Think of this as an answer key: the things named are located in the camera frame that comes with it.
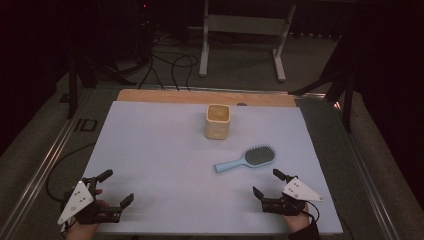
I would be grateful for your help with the metal rail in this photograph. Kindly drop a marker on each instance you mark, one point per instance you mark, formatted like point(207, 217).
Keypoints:
point(36, 175)
point(370, 181)

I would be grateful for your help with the person's left hand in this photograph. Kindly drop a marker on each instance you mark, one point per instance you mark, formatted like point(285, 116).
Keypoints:
point(80, 231)

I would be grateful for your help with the light blue hairbrush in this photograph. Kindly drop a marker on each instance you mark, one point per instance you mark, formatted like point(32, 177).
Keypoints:
point(258, 156)

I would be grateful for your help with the white metal desk stand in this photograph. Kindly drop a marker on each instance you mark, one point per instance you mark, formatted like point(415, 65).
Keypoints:
point(245, 25)

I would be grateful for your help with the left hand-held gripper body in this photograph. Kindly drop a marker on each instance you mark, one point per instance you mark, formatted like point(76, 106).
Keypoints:
point(76, 202)

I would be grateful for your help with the yellow square cup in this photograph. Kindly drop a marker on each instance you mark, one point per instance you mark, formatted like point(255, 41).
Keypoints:
point(217, 128)

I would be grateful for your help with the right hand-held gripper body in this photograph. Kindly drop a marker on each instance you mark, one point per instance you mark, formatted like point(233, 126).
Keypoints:
point(301, 190)

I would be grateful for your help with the person's right hand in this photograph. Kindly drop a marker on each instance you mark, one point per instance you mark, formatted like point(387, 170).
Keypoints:
point(296, 222)

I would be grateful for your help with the wooden table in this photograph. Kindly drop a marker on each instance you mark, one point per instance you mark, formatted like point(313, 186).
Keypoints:
point(186, 96)

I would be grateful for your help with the pale table cover sheet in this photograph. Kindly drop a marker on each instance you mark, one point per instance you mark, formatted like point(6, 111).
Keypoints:
point(160, 150)

